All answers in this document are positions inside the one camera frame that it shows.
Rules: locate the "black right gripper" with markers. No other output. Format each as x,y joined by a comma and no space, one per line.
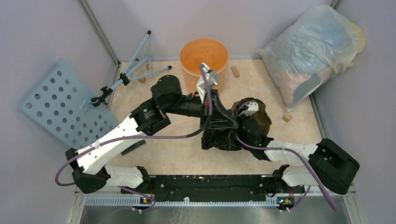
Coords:
243,116

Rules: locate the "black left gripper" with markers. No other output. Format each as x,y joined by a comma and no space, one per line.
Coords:
221,117

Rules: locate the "black trash bag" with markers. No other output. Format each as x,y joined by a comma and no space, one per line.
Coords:
226,139

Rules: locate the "large translucent trash bag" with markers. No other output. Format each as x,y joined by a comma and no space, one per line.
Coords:
321,44

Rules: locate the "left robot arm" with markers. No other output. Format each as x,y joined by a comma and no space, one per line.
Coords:
91,171

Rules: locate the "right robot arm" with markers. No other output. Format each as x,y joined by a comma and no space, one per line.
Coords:
324,164

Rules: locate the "orange plastic trash bin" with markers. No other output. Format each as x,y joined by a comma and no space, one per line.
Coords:
203,50

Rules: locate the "wooden cube block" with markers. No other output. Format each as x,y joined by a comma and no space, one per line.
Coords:
287,117

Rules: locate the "flat wooden block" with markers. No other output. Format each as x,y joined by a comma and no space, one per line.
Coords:
235,71

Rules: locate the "small wooden block by tripod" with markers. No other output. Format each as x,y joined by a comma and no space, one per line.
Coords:
142,80

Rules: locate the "light blue tripod stand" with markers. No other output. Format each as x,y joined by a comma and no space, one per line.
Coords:
125,77

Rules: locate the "light blue perforated board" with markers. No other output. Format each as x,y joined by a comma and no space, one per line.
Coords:
61,104

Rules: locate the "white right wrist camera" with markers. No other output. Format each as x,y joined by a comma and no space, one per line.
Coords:
248,108

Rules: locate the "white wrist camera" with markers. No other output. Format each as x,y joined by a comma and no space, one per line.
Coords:
209,78
248,108

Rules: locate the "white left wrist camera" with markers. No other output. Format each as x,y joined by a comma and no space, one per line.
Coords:
209,78

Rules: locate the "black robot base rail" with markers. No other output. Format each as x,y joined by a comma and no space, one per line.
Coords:
215,188

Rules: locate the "white cable comb strip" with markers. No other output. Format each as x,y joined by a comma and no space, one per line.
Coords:
137,201

